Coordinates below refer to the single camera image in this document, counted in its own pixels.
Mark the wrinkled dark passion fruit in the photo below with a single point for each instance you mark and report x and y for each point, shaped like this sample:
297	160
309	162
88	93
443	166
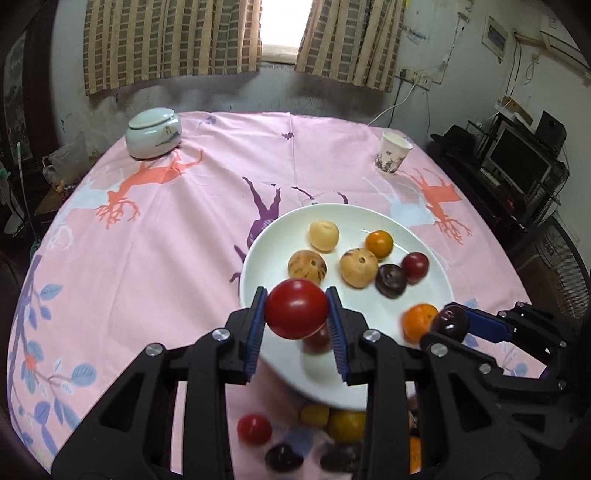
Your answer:
341	457

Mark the bright window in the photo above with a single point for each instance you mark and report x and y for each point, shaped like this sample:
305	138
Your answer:
284	27

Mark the yellow pepino melon with hole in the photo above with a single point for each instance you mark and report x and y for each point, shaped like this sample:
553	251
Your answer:
359	267

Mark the black hat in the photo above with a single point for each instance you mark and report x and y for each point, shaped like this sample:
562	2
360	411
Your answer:
455	138

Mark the clear plastic bag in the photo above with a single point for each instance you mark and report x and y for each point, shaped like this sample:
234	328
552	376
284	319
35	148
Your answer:
67	159

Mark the pale green round plate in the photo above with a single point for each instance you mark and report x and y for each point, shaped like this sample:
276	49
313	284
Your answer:
277	249

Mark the black speaker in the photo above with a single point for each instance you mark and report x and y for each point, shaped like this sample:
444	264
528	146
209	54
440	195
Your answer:
551	129

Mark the narrow checked beige curtain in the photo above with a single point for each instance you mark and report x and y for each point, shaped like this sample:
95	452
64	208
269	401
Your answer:
351	41

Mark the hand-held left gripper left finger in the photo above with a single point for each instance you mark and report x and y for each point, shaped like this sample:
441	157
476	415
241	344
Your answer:
256	323

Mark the white wall panel box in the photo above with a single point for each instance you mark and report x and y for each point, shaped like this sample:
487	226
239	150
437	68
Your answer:
495	39

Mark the wide checked beige curtain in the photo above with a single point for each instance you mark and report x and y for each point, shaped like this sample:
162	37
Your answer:
171	41

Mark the olive orange tomato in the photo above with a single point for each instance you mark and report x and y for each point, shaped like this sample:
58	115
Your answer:
379	243

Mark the pale ceramic lidded jar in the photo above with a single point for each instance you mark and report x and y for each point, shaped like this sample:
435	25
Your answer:
152	134

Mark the purple striped pepino melon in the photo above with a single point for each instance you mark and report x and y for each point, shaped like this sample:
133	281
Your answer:
307	266

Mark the smooth yellow pepino melon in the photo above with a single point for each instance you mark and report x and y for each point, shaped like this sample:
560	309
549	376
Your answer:
323	235

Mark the pink printed tablecloth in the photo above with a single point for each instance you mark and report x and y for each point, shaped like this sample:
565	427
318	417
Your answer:
161	258

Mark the orange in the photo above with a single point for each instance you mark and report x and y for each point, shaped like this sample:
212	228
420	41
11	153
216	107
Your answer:
418	323
414	454

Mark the black media stand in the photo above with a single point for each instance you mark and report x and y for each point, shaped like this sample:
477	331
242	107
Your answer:
489	203

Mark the printed paper cup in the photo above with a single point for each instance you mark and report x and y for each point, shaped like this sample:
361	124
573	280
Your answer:
391	154

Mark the white wall socket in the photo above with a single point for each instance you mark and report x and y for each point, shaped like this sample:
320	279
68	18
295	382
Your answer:
415	79

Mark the dark red plum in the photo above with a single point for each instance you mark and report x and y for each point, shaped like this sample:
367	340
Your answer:
414	266

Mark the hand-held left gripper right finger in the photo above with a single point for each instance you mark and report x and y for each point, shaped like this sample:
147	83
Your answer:
336	332

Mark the white air conditioner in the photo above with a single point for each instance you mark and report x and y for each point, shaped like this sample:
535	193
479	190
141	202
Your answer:
568	46

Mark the white mop stick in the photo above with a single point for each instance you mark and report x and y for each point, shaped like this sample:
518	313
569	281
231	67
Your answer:
27	194

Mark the cardboard box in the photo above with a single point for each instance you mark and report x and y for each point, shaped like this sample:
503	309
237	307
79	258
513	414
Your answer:
554	272

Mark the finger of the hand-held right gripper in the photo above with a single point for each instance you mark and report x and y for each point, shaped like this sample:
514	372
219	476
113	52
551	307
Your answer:
503	378
485	323

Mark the computer monitor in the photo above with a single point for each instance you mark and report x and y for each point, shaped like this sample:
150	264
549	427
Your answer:
517	159

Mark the small yellow tomato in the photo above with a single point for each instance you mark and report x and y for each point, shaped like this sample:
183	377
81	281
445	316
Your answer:
347	425
315	414

